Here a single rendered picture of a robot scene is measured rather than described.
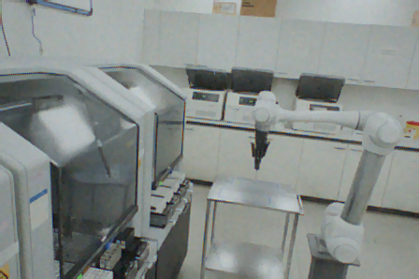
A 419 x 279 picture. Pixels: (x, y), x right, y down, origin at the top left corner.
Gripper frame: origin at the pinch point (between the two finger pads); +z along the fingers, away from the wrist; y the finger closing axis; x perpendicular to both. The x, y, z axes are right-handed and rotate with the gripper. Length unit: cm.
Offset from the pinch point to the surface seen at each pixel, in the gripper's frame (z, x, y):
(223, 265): 87, 27, 3
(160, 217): 36, 17, -50
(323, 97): -13, 175, 222
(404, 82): -44, 106, 275
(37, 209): -15, -54, -111
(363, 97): -18, 152, 270
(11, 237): -12, -62, -117
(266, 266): 87, 15, 32
